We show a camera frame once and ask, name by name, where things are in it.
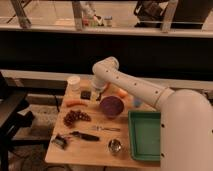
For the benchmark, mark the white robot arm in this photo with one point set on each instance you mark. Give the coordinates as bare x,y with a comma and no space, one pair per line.
186,133

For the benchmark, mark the black binder clip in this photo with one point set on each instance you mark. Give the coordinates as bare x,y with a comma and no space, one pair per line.
60,141

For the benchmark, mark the white plastic cup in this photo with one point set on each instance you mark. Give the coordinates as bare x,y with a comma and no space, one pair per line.
73,83

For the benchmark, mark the small metal cup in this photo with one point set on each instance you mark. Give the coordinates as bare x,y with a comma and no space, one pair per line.
114,146

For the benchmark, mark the black chair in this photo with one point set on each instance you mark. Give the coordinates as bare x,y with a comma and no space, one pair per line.
12,101

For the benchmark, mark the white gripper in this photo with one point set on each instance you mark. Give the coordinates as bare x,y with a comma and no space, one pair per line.
98,84

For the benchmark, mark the purple bowl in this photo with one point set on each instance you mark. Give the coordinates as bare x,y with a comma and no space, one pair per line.
111,106

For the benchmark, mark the red bowl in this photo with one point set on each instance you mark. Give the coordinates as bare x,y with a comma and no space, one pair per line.
106,87

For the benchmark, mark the black handled peeler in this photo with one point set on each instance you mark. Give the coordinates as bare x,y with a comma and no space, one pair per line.
85,136

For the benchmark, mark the orange carrot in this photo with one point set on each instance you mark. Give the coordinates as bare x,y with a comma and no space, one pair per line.
71,103

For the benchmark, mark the green plastic tray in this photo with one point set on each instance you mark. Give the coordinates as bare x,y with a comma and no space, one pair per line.
144,135

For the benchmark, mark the black eraser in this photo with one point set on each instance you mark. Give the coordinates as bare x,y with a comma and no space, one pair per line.
85,95

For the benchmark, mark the silver fork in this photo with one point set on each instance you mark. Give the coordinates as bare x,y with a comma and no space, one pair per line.
99,128

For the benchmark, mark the orange apple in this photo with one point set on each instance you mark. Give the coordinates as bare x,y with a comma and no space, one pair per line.
121,93

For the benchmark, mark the bunch of dark grapes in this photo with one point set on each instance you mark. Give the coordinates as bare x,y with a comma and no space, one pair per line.
73,116

